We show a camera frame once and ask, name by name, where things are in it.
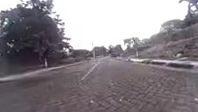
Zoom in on distant row of trees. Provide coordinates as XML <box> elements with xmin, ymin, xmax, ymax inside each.
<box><xmin>69</xmin><ymin>43</ymin><xmax>125</xmax><ymax>61</ymax></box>

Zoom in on thin pole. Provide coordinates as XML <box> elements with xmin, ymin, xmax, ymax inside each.
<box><xmin>91</xmin><ymin>41</ymin><xmax>96</xmax><ymax>62</ymax></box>

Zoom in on grey brick paved road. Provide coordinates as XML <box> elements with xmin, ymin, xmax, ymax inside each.
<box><xmin>0</xmin><ymin>50</ymin><xmax>198</xmax><ymax>112</ymax></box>

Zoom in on large dark tree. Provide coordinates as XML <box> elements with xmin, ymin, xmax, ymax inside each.
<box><xmin>0</xmin><ymin>0</ymin><xmax>74</xmax><ymax>72</ymax></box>

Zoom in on black and white striped kerb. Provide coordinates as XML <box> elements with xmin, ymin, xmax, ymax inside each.
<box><xmin>115</xmin><ymin>50</ymin><xmax>198</xmax><ymax>77</ymax></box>

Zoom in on plain grey kerb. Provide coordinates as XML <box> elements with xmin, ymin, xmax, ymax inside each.
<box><xmin>0</xmin><ymin>60</ymin><xmax>89</xmax><ymax>83</ymax></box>

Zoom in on grass verge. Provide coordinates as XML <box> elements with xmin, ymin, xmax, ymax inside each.
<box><xmin>0</xmin><ymin>56</ymin><xmax>86</xmax><ymax>79</ymax></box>

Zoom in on earth embankment with bushes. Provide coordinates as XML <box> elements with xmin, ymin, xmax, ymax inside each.
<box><xmin>123</xmin><ymin>19</ymin><xmax>198</xmax><ymax>64</ymax></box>

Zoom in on trees on embankment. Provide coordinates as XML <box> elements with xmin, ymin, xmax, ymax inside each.
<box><xmin>157</xmin><ymin>0</ymin><xmax>198</xmax><ymax>34</ymax></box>

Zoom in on short pale post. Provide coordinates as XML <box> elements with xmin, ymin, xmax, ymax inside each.
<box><xmin>135</xmin><ymin>48</ymin><xmax>140</xmax><ymax>59</ymax></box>

